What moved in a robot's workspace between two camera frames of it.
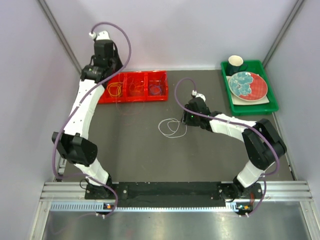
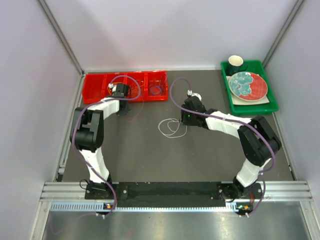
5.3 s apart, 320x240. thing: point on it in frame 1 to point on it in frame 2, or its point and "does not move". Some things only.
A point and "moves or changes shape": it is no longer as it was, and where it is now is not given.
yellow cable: x=119 y=84 does not move
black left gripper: x=119 y=64 to x=125 y=111
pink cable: x=122 y=112 moves or changes shape
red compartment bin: x=136 y=86 does not move
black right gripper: x=186 y=120 does not move
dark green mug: x=235 y=64 does not move
